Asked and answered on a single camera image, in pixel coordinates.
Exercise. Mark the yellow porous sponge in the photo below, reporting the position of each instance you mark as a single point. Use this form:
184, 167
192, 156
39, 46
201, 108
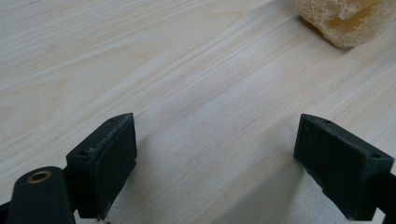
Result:
345, 18

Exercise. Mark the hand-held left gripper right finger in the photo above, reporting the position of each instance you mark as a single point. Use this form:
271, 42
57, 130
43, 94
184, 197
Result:
339, 168

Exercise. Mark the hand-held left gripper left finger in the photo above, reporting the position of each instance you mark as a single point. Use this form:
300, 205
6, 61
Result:
102, 168

